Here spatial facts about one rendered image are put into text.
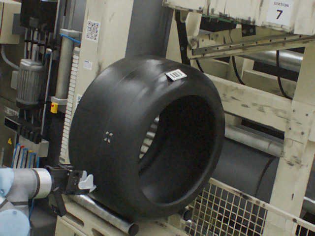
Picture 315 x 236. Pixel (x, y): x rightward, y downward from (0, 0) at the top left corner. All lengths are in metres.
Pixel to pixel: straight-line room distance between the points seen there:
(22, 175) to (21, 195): 0.06
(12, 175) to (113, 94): 0.43
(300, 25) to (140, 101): 0.58
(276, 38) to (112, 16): 0.60
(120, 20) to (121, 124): 0.51
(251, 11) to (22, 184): 0.95
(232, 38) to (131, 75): 0.51
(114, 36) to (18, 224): 0.90
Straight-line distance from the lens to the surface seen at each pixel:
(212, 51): 2.25
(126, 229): 1.97
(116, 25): 2.14
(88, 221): 2.08
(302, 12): 1.92
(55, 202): 1.82
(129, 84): 1.84
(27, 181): 1.69
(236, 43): 2.18
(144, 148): 2.53
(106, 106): 1.83
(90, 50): 2.16
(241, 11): 2.02
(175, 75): 1.86
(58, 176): 1.77
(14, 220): 1.52
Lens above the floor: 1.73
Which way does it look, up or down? 13 degrees down
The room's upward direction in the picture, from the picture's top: 10 degrees clockwise
